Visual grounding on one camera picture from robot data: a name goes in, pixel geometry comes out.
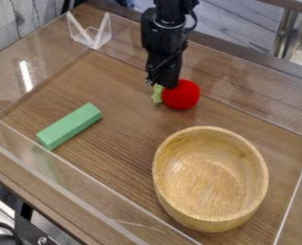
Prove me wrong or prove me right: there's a wooden bowl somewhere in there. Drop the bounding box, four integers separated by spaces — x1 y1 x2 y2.
153 126 269 233

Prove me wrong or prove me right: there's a black table leg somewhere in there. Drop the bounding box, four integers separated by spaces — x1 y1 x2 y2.
15 203 61 245

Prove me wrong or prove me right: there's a green rectangular block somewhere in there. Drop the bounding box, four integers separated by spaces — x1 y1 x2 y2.
37 102 103 150

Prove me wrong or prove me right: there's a clear acrylic corner bracket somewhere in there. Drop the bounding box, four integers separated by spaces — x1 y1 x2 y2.
66 11 111 50

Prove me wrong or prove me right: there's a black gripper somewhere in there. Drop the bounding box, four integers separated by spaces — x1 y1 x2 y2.
145 41 187 89

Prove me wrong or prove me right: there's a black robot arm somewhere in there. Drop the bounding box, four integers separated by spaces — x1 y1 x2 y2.
141 0 199 89

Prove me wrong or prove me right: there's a clear acrylic tray wall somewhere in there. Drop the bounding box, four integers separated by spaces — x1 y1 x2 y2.
0 121 201 245

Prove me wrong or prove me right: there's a red plush strawberry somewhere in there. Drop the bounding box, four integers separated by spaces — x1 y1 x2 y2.
151 79 201 110

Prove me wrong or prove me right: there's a black cable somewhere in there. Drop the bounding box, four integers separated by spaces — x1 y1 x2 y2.
0 221 21 245

